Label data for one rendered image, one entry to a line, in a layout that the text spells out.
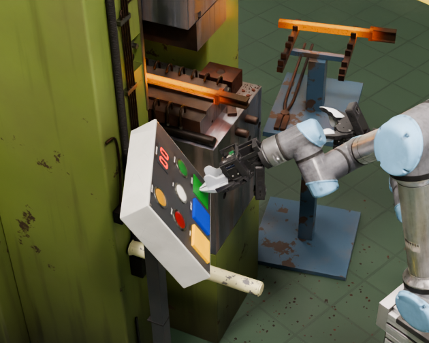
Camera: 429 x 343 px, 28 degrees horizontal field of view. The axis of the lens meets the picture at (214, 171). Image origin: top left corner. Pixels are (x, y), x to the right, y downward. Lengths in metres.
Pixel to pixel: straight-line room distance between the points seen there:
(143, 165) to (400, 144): 0.65
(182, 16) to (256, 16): 2.79
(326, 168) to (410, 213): 0.33
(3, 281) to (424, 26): 3.04
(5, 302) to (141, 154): 1.09
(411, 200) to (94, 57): 0.88
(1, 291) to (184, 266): 1.05
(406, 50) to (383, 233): 1.49
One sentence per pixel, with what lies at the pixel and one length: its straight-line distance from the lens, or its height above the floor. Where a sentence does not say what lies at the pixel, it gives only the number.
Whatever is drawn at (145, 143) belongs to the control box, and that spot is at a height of 1.19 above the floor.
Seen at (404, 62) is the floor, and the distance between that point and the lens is 4.77.
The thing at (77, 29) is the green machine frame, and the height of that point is 1.43.
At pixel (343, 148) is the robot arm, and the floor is 1.14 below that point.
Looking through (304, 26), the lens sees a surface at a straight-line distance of 3.14.
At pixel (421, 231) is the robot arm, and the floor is 1.20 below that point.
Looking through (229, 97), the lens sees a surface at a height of 1.01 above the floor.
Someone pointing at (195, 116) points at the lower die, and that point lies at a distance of 2.61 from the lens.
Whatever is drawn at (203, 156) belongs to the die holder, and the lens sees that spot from 2.61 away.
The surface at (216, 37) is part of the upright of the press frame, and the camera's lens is 2.93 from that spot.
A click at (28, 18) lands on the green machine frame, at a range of 2.26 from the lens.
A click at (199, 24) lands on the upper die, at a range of 2.42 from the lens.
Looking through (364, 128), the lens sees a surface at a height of 1.02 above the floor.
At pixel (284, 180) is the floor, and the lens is 3.89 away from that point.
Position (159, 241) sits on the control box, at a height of 1.08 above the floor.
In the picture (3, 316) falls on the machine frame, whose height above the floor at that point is 0.25.
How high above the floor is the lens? 2.50
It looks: 40 degrees down
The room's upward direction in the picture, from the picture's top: 1 degrees counter-clockwise
